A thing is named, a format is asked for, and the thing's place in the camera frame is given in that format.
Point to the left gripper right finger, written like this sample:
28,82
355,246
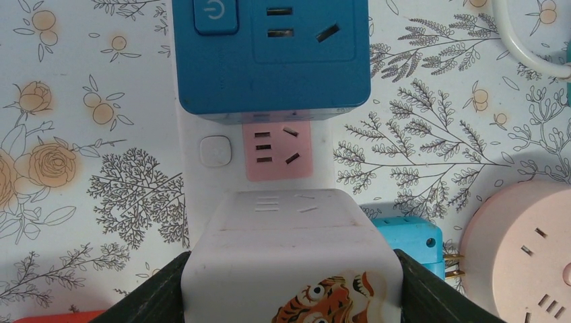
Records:
426,298

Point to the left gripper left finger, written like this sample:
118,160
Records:
158,299

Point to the red cube socket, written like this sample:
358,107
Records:
78,317

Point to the white pink cube socket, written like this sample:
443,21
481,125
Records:
291,256

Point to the dark blue cube socket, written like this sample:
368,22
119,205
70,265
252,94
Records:
271,61

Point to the small cyan cube socket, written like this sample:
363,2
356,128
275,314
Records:
419,239

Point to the pink round power socket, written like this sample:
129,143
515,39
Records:
516,252

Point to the floral table mat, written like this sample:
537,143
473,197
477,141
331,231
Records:
467,98

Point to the white multicolour power strip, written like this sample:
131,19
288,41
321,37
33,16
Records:
242,127

